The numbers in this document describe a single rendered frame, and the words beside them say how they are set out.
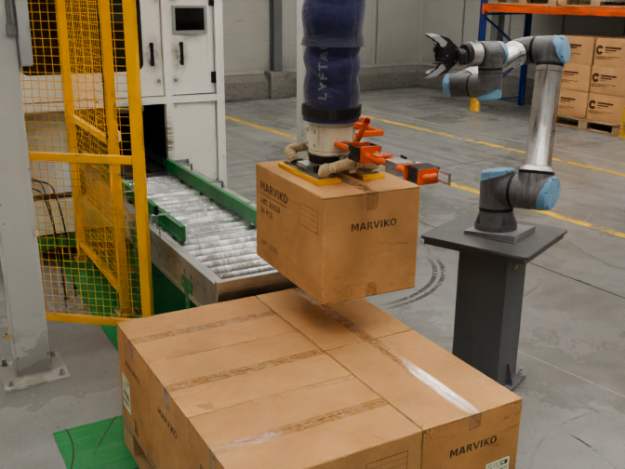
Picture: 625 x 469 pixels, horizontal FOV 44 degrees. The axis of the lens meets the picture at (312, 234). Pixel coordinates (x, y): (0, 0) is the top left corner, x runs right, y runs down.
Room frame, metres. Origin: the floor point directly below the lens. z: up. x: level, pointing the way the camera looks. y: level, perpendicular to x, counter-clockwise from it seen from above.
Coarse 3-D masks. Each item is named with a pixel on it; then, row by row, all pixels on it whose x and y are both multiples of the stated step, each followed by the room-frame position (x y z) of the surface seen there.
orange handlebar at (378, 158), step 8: (368, 128) 3.15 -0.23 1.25; (376, 128) 3.11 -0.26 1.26; (368, 136) 3.04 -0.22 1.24; (336, 144) 2.82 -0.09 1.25; (344, 144) 2.78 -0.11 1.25; (376, 152) 2.66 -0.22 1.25; (376, 160) 2.58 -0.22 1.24; (384, 160) 2.54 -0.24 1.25; (400, 168) 2.45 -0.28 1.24; (424, 176) 2.34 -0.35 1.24; (432, 176) 2.34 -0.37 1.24
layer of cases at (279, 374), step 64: (128, 320) 2.78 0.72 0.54; (192, 320) 2.79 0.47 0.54; (256, 320) 2.79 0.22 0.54; (320, 320) 2.80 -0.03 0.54; (384, 320) 2.80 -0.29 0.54; (128, 384) 2.65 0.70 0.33; (192, 384) 2.27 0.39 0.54; (256, 384) 2.28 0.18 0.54; (320, 384) 2.28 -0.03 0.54; (384, 384) 2.28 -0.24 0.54; (448, 384) 2.29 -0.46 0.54; (192, 448) 2.03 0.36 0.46; (256, 448) 1.91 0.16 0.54; (320, 448) 1.91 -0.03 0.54; (384, 448) 1.94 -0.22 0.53; (448, 448) 2.06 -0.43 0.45; (512, 448) 2.19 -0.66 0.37
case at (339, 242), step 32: (256, 192) 3.07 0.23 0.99; (288, 192) 2.79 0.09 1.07; (320, 192) 2.62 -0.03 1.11; (352, 192) 2.63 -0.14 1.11; (384, 192) 2.65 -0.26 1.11; (416, 192) 2.72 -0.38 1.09; (288, 224) 2.79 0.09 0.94; (320, 224) 2.57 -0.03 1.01; (352, 224) 2.60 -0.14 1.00; (384, 224) 2.66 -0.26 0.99; (416, 224) 2.72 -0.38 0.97; (288, 256) 2.80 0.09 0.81; (320, 256) 2.56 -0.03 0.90; (352, 256) 2.60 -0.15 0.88; (384, 256) 2.66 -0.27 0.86; (416, 256) 2.73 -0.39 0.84; (320, 288) 2.56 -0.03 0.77; (352, 288) 2.60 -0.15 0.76; (384, 288) 2.67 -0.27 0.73
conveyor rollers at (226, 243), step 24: (168, 192) 4.76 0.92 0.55; (192, 192) 4.82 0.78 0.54; (192, 216) 4.25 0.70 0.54; (216, 216) 4.23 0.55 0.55; (240, 216) 4.23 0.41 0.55; (192, 240) 3.78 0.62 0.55; (216, 240) 3.83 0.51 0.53; (240, 240) 3.81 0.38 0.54; (216, 264) 3.45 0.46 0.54; (240, 264) 3.43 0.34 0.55; (264, 264) 3.47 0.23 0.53
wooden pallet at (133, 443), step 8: (128, 424) 2.68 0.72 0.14; (128, 432) 2.69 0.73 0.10; (128, 440) 2.70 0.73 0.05; (136, 440) 2.64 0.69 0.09; (128, 448) 2.71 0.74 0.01; (136, 448) 2.64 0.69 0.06; (144, 448) 2.51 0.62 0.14; (136, 456) 2.64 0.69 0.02; (144, 456) 2.64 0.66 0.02; (144, 464) 2.58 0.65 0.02; (152, 464) 2.42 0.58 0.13
